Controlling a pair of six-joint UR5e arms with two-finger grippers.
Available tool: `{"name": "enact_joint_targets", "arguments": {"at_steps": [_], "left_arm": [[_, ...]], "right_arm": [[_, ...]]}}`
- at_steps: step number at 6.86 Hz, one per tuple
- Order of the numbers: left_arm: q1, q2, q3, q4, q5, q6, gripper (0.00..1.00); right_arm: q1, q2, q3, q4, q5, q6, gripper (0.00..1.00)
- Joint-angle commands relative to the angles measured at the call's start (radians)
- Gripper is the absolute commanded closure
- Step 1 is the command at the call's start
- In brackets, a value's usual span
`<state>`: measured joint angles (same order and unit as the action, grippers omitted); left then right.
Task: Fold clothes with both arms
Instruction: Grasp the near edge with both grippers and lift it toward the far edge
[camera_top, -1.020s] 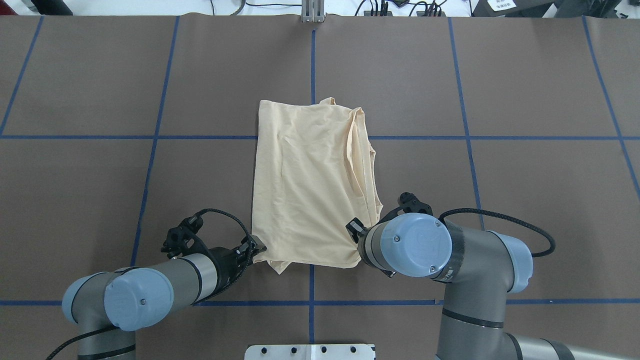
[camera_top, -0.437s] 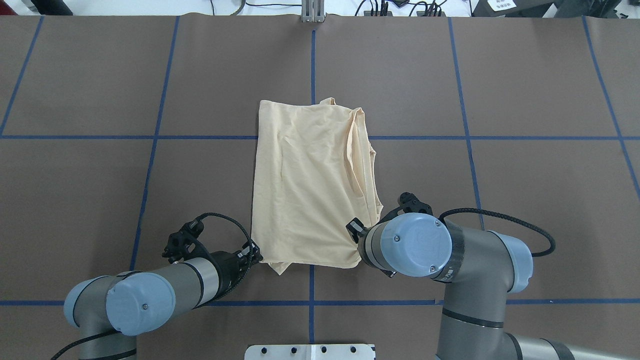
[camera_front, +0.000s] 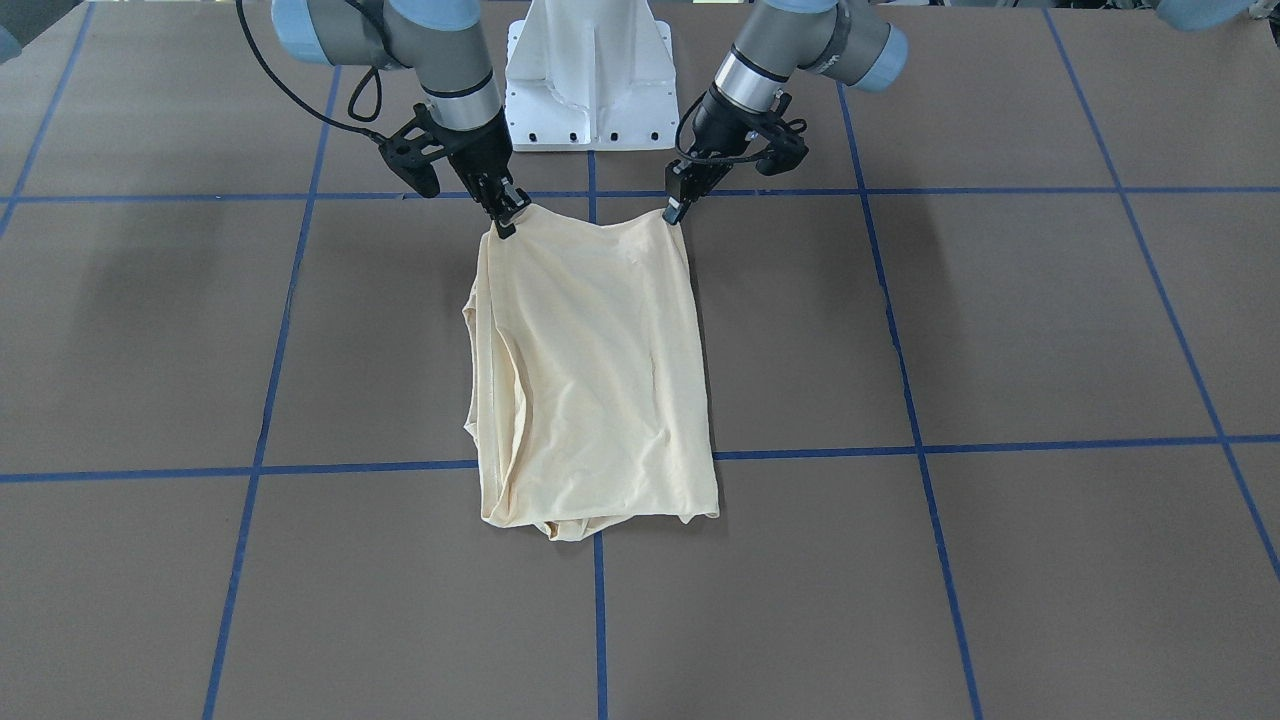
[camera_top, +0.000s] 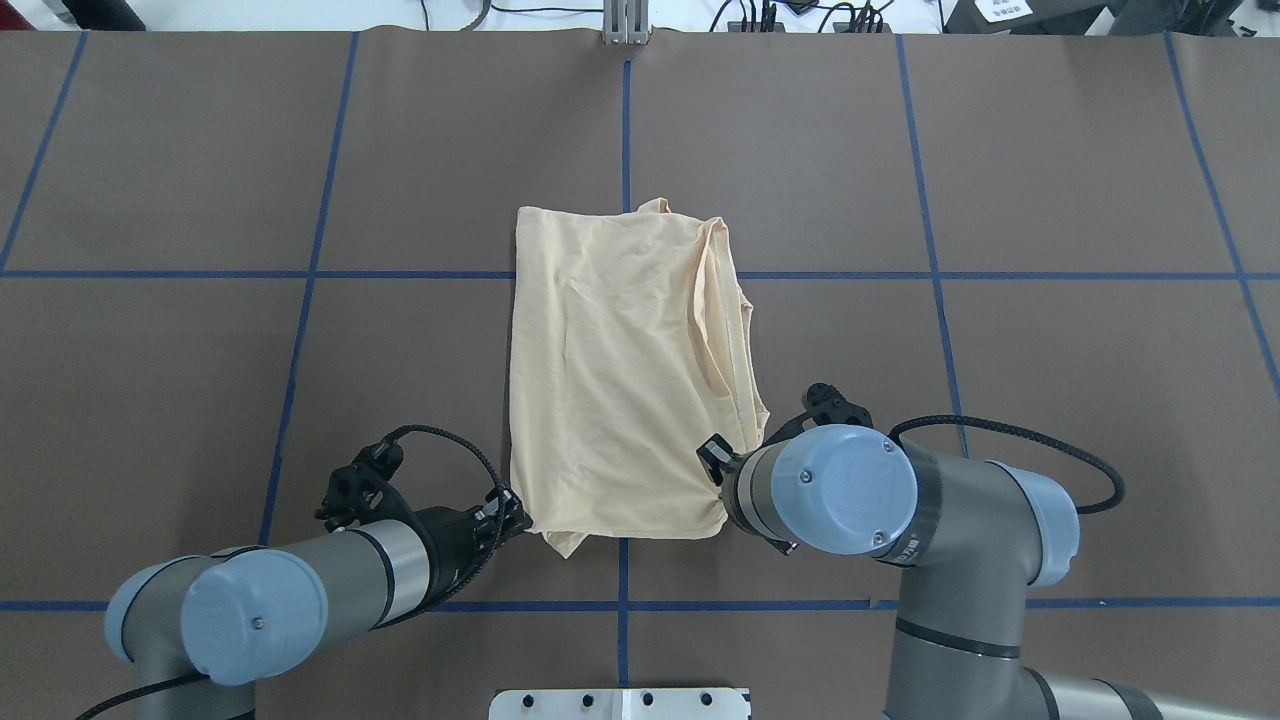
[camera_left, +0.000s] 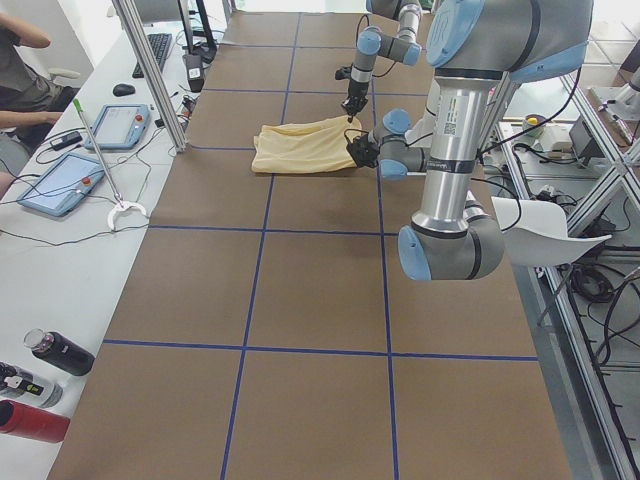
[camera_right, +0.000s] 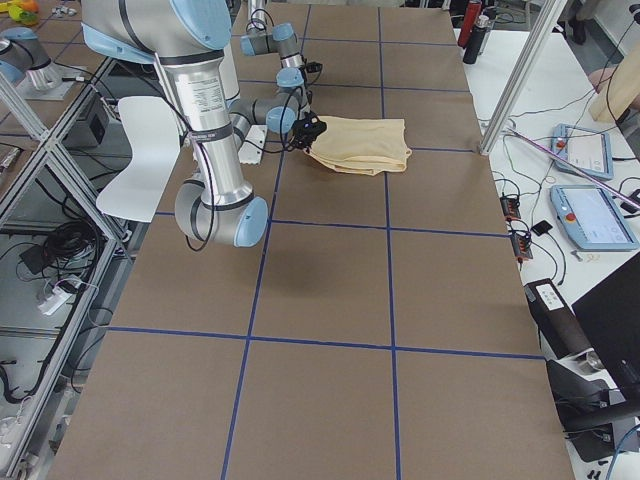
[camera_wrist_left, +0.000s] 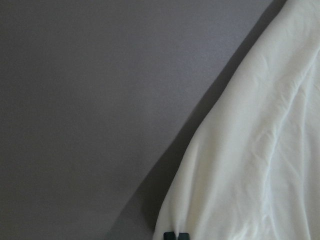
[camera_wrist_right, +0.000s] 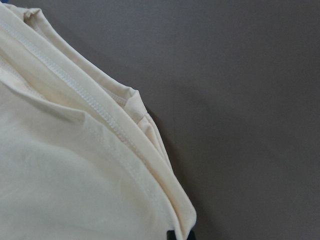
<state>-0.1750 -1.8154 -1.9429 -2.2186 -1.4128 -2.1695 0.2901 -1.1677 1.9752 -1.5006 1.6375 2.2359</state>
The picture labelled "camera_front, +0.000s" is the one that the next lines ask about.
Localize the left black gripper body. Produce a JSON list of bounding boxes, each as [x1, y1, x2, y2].
[[690, 86, 765, 159]]

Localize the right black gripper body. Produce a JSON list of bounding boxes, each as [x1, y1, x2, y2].
[[445, 108, 515, 201]]

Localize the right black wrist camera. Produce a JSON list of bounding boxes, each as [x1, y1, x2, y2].
[[375, 102, 445, 199]]

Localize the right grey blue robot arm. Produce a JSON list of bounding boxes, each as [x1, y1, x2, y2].
[[270, 1, 531, 238]]

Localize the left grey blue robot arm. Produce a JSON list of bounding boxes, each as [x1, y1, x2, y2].
[[663, 1, 909, 225]]

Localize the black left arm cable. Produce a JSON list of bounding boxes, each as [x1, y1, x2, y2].
[[675, 90, 762, 167]]

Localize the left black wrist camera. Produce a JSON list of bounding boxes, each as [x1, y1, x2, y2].
[[748, 90, 809, 177]]

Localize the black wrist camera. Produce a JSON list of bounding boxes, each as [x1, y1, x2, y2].
[[375, 102, 445, 199], [748, 90, 809, 177]]

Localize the cream long sleeve printed shirt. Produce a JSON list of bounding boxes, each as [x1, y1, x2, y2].
[[463, 205, 721, 542]]

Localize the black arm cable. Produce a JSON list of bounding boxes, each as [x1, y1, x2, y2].
[[234, 0, 401, 141], [675, 90, 762, 167]]

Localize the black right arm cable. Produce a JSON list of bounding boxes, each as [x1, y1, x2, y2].
[[234, 0, 401, 141]]

